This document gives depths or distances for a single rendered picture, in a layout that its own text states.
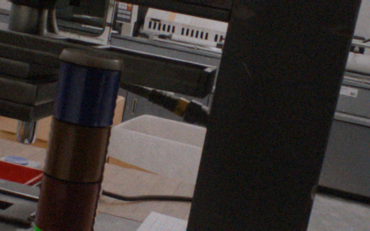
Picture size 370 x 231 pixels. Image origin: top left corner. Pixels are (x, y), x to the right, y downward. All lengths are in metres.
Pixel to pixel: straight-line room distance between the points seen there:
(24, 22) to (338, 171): 4.62
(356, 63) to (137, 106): 1.90
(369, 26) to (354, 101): 2.09
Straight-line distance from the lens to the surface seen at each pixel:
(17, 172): 0.97
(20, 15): 0.64
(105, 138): 0.37
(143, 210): 1.03
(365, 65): 5.36
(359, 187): 5.19
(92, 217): 0.38
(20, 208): 0.71
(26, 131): 0.61
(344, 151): 5.12
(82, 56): 0.36
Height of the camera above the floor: 1.23
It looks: 9 degrees down
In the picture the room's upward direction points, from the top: 11 degrees clockwise
